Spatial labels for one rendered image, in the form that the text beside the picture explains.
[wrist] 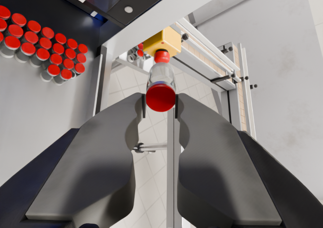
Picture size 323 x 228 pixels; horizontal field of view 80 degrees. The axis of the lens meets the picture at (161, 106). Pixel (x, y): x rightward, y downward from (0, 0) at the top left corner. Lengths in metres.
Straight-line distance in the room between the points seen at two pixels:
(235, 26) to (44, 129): 2.60
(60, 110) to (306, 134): 2.75
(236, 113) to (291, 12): 1.82
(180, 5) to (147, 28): 0.09
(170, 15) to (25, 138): 0.35
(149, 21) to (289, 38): 2.35
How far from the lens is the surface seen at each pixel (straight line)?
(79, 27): 0.54
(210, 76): 0.92
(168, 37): 0.49
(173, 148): 1.27
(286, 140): 2.97
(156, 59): 0.49
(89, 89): 0.48
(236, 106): 1.07
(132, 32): 0.47
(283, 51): 2.70
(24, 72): 0.44
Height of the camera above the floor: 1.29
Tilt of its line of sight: 41 degrees down
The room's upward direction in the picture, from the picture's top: 76 degrees clockwise
